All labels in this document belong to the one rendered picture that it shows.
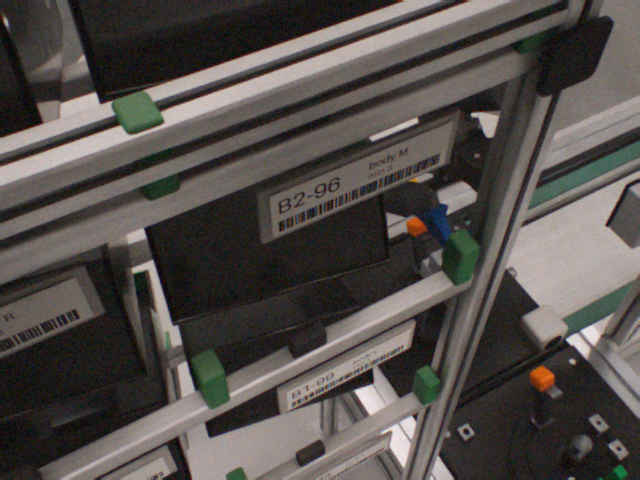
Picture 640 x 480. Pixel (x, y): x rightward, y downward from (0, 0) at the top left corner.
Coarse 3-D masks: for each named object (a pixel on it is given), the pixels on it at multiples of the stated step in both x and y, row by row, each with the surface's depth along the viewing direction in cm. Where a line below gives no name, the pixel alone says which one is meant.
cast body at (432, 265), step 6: (438, 252) 89; (444, 252) 88; (432, 258) 89; (438, 258) 89; (426, 264) 92; (432, 264) 90; (438, 264) 88; (426, 270) 92; (432, 270) 90; (438, 270) 89; (426, 276) 93; (444, 300) 91
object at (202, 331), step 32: (320, 288) 63; (352, 288) 53; (224, 320) 64; (256, 320) 63; (288, 320) 63; (320, 320) 50; (192, 352) 60; (224, 352) 49; (256, 352) 50; (352, 384) 54; (224, 416) 51; (256, 416) 52
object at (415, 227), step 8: (408, 224) 94; (416, 224) 93; (416, 232) 94; (424, 232) 94; (416, 240) 95; (424, 240) 93; (416, 248) 96; (424, 248) 96; (416, 256) 97; (424, 256) 97; (416, 264) 98
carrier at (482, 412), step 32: (576, 352) 94; (512, 384) 91; (576, 384) 91; (608, 384) 91; (480, 416) 88; (512, 416) 88; (576, 416) 86; (608, 416) 89; (448, 448) 86; (480, 448) 86; (512, 448) 84; (544, 448) 84; (576, 448) 79; (608, 448) 83
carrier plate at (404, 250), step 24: (408, 240) 105; (432, 240) 105; (408, 264) 102; (360, 288) 100; (384, 288) 100; (504, 288) 100; (504, 312) 97; (528, 312) 97; (504, 336) 95; (528, 336) 95; (408, 360) 93; (432, 360) 93; (480, 360) 93; (504, 360) 93; (408, 384) 91; (480, 384) 92
